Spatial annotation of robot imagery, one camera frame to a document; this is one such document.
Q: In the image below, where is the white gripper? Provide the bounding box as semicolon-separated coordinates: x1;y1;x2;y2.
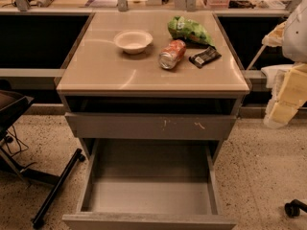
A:
262;20;307;128

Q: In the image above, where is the orange soda can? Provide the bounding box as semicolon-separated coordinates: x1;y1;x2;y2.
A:
158;39;186;70

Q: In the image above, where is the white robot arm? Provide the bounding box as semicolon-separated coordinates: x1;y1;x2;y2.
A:
262;0;307;128

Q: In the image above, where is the grey drawer cabinet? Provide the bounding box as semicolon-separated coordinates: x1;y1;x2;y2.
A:
57;11;249;157

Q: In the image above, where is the open grey drawer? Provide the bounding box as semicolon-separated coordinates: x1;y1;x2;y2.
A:
63;139;236;230

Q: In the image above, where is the closed grey drawer front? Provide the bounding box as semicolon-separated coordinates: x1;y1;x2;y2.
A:
65;112;236;140

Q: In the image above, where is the black snack bar packet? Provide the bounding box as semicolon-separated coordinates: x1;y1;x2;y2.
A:
189;46;222;69

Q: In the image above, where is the black chair caster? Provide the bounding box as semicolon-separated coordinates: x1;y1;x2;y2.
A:
284;199;307;218

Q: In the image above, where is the green chip bag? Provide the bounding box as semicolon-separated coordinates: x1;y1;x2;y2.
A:
167;15;214;46

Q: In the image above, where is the white bowl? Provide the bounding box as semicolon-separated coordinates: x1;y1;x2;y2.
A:
113;30;154;55

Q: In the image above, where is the black rolling stand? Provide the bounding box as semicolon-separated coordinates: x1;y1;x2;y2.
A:
0;80;86;230

